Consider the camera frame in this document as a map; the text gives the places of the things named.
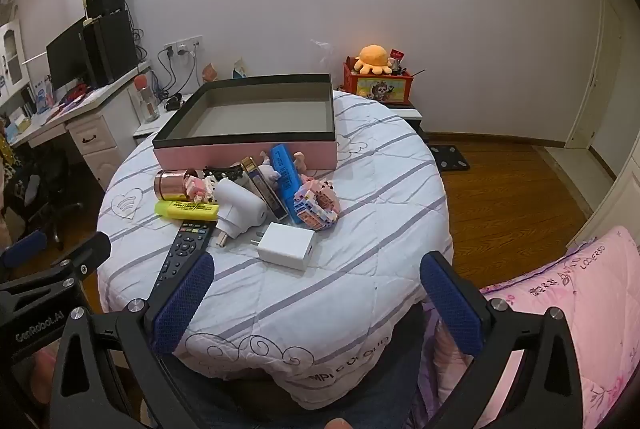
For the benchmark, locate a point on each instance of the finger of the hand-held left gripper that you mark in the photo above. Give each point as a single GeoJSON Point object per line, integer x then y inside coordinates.
{"type": "Point", "coordinates": [22, 250]}
{"type": "Point", "coordinates": [90, 253]}

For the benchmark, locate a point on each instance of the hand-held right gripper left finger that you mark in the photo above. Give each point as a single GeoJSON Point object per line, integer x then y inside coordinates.
{"type": "Point", "coordinates": [182, 304]}

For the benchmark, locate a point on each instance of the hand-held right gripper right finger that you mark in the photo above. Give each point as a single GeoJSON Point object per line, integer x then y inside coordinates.
{"type": "Point", "coordinates": [452, 304]}

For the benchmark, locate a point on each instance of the black remote control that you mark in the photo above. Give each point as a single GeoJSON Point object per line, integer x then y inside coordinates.
{"type": "Point", "coordinates": [182, 249]}

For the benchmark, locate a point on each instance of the yellow highlighter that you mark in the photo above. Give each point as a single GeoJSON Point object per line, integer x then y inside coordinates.
{"type": "Point", "coordinates": [185, 210]}

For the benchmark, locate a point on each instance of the rose gold cylinder jar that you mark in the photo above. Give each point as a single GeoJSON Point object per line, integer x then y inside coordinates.
{"type": "Point", "coordinates": [170, 185]}

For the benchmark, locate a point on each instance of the white rounded plug adapter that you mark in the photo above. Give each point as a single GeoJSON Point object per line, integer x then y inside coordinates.
{"type": "Point", "coordinates": [240, 206]}

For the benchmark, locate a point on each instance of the white square charger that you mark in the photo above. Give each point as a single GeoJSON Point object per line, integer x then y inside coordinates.
{"type": "Point", "coordinates": [285, 246]}

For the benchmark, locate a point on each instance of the pink box with black rim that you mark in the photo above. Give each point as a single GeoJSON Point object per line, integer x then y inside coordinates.
{"type": "Point", "coordinates": [210, 156]}

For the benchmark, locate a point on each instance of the blue rectangular case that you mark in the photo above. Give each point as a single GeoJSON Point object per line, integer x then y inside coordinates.
{"type": "Point", "coordinates": [286, 174]}

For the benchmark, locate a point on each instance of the small pink block toy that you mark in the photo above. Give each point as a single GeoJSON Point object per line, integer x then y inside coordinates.
{"type": "Point", "coordinates": [200, 189]}

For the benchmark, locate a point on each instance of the pink floral blanket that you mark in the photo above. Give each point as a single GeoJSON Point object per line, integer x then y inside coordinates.
{"type": "Point", "coordinates": [575, 309]}

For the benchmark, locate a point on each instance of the black hair clip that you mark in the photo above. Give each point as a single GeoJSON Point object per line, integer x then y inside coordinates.
{"type": "Point", "coordinates": [220, 171]}

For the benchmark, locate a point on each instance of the gold and blue pack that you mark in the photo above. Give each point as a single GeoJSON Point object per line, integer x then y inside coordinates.
{"type": "Point", "coordinates": [262, 186]}

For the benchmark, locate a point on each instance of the white desk with drawers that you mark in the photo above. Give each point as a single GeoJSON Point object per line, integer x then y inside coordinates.
{"type": "Point", "coordinates": [100, 109]}

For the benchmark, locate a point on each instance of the black bathroom scale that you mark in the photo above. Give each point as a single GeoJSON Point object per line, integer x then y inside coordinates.
{"type": "Point", "coordinates": [450, 157]}

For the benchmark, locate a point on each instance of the blue box on desk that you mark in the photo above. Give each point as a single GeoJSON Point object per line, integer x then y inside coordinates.
{"type": "Point", "coordinates": [42, 94]}

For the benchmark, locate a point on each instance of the pig doll in blue dress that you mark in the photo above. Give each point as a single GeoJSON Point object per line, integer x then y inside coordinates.
{"type": "Point", "coordinates": [267, 171]}

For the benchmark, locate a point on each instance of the person's dark trousers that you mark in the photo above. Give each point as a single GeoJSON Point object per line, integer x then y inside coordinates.
{"type": "Point", "coordinates": [300, 414]}

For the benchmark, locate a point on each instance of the clear bottle with red cap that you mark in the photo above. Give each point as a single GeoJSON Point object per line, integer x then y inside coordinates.
{"type": "Point", "coordinates": [146, 101]}

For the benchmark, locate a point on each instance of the white topped side table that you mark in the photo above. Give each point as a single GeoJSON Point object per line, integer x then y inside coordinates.
{"type": "Point", "coordinates": [412, 114]}

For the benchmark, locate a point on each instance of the white wardrobe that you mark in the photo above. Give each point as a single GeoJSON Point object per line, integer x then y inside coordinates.
{"type": "Point", "coordinates": [620, 204]}

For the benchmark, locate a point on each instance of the white glass door cabinet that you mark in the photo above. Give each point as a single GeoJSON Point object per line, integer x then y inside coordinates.
{"type": "Point", "coordinates": [12, 54]}

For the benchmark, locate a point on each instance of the black computer monitor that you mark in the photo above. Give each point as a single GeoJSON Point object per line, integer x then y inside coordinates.
{"type": "Point", "coordinates": [67, 56]}

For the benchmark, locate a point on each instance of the black computer tower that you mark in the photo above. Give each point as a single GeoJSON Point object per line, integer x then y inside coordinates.
{"type": "Point", "coordinates": [110, 49]}

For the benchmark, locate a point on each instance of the pink bag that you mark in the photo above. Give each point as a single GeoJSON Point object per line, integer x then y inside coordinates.
{"type": "Point", "coordinates": [210, 72]}

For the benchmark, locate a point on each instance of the red printed storage box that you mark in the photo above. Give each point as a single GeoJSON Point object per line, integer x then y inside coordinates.
{"type": "Point", "coordinates": [380, 89]}

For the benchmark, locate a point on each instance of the white and blue packet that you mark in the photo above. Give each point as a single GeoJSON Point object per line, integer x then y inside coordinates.
{"type": "Point", "coordinates": [240, 69]}

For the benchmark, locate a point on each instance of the small red packet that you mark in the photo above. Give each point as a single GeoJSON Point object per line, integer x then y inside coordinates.
{"type": "Point", "coordinates": [397, 55]}

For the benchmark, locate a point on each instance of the orange octopus plush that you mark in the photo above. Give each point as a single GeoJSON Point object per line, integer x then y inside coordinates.
{"type": "Point", "coordinates": [374, 56]}

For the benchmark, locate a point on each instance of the white door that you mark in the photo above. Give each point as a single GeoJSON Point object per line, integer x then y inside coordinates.
{"type": "Point", "coordinates": [600, 74]}

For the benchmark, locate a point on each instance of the clear plastic wrap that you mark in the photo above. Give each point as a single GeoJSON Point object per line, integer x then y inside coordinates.
{"type": "Point", "coordinates": [322, 48]}

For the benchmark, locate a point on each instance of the white wall power strip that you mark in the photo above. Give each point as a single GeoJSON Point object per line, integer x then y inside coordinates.
{"type": "Point", "coordinates": [182, 45]}

